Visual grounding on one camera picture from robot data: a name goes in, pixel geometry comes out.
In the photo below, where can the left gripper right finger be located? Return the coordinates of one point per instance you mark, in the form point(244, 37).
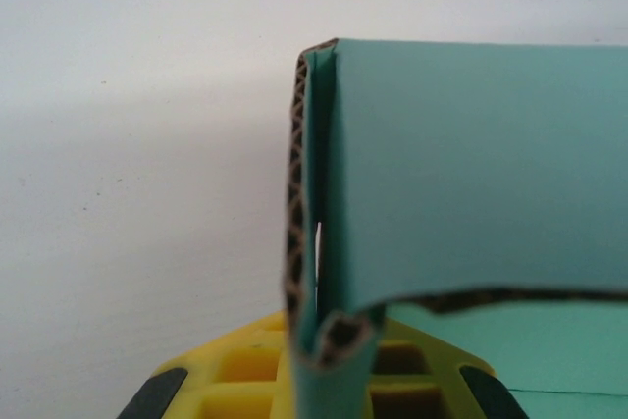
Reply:
point(441, 365)

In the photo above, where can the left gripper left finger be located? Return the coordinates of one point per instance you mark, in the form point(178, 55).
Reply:
point(216, 375)

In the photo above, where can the teal corrugated cardboard box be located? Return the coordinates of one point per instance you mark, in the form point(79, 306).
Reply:
point(466, 169)

